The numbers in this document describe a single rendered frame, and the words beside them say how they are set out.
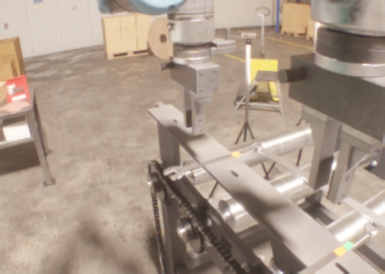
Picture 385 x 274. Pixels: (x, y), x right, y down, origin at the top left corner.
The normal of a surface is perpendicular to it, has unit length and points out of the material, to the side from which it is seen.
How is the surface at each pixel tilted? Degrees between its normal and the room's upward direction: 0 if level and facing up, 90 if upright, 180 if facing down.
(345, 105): 90
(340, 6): 90
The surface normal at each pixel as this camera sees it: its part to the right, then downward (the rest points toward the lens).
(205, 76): 0.44, 0.37
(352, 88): -0.90, 0.22
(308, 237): -0.04, -0.90
